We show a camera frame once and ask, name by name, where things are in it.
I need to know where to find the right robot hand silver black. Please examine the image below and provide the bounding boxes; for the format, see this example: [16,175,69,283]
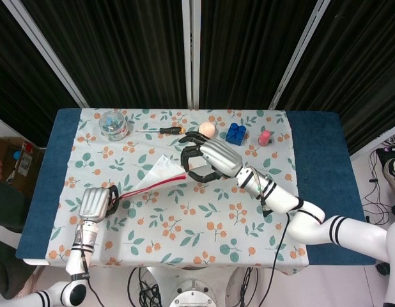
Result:
[178,130,244,184]

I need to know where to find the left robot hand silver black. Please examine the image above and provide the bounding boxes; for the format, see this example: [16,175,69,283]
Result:
[78,184,121,222]

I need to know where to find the clear zip bag red seal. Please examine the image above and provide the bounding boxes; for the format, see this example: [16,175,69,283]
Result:
[118,153,208,201]

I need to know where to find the floral tablecloth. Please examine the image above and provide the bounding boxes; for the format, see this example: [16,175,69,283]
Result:
[45,107,311,276]

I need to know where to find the blue toy building block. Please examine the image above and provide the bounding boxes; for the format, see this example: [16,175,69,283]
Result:
[224,122,247,146]

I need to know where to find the peach coloured ball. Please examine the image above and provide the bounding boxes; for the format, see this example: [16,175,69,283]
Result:
[198,122,217,139]

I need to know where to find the pink doll figurine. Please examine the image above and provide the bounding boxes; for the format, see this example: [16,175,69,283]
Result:
[258,129,272,147]

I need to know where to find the clear plastic jar of clips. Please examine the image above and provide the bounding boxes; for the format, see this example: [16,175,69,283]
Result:
[98,109,130,142]

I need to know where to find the cardboard box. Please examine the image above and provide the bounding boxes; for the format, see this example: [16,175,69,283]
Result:
[0,136,45,196]

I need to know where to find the blue table cover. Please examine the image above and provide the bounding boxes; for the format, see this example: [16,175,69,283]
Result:
[15,107,377,267]

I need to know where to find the robot torso base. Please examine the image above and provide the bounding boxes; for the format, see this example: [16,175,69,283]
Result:
[128,265,259,307]

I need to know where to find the black pleated curtain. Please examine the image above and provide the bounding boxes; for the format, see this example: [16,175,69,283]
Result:
[0,0,395,156]

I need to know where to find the screwdriver black yellow handle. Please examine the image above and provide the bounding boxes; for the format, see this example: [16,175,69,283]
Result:
[135,125,186,136]

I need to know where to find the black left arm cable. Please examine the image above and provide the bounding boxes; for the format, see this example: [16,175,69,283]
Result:
[81,251,106,307]

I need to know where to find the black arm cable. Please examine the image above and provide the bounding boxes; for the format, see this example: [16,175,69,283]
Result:
[260,198,291,307]
[81,251,106,307]

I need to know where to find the black cable bundle under table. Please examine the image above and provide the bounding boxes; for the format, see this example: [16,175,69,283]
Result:
[127,266,163,307]

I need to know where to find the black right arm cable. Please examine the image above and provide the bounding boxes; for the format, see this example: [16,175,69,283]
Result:
[260,198,291,307]

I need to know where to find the white frame post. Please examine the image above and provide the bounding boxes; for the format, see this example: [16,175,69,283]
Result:
[181,0,202,110]
[268,0,333,110]
[1,0,90,109]

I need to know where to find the black floor cables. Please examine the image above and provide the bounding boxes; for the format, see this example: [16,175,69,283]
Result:
[363,136,395,224]

